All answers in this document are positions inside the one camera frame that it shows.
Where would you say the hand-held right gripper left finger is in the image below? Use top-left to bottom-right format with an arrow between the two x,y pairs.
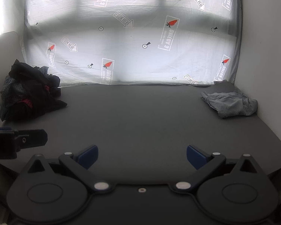
21,145 -> 116,194

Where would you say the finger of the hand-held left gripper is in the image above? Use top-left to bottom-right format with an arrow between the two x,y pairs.
13,129 -> 48,150

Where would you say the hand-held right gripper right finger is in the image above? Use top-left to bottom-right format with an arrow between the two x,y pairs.
170,145 -> 265,194

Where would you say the pile of dark clothes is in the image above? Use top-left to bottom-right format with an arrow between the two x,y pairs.
0,59 -> 68,122

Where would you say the light grey crumpled garment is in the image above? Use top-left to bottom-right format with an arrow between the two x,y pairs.
201,85 -> 258,119

